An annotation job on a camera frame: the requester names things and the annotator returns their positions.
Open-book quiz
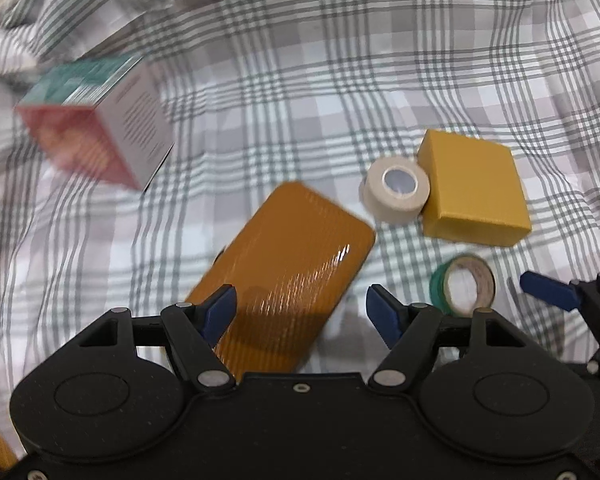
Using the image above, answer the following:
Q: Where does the green tape roll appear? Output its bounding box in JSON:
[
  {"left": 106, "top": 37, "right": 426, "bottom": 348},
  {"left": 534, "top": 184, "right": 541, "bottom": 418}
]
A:
[{"left": 429, "top": 254, "right": 496, "bottom": 318}]

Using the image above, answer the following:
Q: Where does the orange ribbed case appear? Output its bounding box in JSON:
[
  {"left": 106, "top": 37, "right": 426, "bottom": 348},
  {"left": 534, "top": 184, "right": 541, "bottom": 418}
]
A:
[{"left": 185, "top": 181, "right": 377, "bottom": 376}]

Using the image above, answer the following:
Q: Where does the beige tape roll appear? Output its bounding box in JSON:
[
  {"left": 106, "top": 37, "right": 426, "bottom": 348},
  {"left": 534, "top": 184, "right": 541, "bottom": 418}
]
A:
[{"left": 359, "top": 157, "right": 432, "bottom": 224}]

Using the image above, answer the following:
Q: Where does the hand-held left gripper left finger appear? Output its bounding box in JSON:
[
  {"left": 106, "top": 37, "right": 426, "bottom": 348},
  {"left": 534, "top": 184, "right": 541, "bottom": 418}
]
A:
[{"left": 75, "top": 284, "right": 238, "bottom": 395}]

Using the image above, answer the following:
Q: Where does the gold cardboard box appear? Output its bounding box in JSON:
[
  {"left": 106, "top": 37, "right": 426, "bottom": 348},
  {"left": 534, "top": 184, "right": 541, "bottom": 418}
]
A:
[{"left": 417, "top": 129, "right": 532, "bottom": 248}]

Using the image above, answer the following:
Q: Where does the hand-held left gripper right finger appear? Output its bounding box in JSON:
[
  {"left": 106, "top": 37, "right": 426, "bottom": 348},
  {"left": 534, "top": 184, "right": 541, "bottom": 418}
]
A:
[{"left": 366, "top": 284, "right": 531, "bottom": 395}]

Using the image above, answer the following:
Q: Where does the grey plaid blanket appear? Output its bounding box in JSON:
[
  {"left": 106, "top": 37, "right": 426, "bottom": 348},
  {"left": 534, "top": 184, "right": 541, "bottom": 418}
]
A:
[{"left": 0, "top": 0, "right": 600, "bottom": 461}]

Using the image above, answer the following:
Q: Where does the red box with teal top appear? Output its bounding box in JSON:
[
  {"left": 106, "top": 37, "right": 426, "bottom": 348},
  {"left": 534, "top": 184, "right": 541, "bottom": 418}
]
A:
[{"left": 15, "top": 54, "right": 176, "bottom": 192}]

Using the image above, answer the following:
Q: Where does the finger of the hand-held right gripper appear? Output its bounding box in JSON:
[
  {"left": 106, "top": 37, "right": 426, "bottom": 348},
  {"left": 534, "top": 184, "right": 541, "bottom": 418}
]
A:
[{"left": 521, "top": 271, "right": 600, "bottom": 341}]

